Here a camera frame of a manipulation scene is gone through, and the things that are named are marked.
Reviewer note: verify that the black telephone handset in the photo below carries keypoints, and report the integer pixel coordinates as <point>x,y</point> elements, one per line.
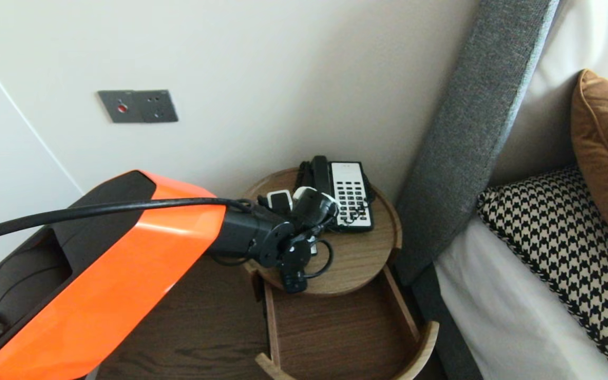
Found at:
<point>321,171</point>

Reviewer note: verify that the grey fabric headboard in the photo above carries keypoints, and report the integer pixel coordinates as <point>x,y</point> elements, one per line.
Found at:
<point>467,132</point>

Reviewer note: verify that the black white houndstooth pillow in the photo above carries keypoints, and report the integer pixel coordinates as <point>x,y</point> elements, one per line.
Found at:
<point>562,237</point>

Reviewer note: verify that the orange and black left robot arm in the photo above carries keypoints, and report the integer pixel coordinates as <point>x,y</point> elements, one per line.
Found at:
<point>124,274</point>

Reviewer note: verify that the black and white desk telephone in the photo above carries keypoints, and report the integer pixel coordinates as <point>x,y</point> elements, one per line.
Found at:
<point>354,195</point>

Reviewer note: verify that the black TV remote control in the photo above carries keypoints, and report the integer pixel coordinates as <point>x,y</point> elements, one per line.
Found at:
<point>294,284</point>

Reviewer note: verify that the grey upholstered bed frame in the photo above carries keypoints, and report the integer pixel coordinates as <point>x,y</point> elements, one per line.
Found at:
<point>441,327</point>

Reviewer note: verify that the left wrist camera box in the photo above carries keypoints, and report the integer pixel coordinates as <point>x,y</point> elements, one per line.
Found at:
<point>280,200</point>

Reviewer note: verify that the grey wall switch panel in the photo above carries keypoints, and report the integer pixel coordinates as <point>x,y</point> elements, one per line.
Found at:
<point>138,105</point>

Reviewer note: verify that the white bed pillow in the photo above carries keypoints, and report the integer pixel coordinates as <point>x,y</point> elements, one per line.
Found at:
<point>594,37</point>

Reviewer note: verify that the black white-capped left gripper body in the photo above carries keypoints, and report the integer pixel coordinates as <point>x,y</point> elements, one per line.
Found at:
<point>314,208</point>

